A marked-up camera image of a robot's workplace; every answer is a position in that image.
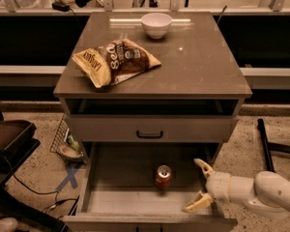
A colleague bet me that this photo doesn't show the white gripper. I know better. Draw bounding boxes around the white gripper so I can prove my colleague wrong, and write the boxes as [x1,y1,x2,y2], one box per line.
[182,159,256,214]

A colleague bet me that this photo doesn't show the orange soda can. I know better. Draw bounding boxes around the orange soda can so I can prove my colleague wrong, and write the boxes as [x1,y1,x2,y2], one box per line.
[155,164,172,189]

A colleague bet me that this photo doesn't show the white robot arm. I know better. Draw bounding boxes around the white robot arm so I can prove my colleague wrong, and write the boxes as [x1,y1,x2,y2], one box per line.
[183,159,290,218]

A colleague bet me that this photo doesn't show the open lower drawer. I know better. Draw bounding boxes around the open lower drawer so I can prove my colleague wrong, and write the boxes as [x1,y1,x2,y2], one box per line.
[64,142,237,232]

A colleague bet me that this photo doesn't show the grey drawer cabinet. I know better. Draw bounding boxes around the grey drawer cabinet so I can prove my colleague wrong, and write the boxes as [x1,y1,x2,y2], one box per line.
[53,11,253,232]

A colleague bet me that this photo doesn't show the black metal stand base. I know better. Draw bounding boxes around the black metal stand base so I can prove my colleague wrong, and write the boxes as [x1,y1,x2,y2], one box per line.
[257,119,290,172]

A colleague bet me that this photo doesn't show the yellow brown chip bag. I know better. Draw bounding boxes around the yellow brown chip bag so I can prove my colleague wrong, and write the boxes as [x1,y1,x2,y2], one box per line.
[72,39,161,88]

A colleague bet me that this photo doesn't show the white ceramic bowl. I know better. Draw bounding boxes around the white ceramic bowl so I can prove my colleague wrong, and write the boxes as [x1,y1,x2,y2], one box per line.
[141,13,172,39]

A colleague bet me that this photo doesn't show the black cart with tray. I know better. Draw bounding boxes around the black cart with tray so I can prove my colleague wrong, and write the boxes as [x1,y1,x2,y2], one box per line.
[0,110,65,232]

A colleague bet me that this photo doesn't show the white shoe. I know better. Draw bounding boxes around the white shoe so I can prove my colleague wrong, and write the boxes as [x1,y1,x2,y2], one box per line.
[0,217,18,232]

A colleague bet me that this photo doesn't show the black power adapter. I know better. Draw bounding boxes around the black power adapter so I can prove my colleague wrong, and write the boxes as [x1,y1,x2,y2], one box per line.
[52,1,70,12]

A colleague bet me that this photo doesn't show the closed drawer with black handle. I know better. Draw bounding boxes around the closed drawer with black handle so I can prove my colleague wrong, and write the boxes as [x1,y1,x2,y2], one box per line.
[66,115,238,143]

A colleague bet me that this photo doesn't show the wire basket with items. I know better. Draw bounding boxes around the wire basket with items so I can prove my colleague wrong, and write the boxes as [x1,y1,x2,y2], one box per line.
[50,117,86,163]

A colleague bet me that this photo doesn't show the black floor cable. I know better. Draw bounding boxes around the black floor cable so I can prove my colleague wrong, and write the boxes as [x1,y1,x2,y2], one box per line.
[3,155,80,219]

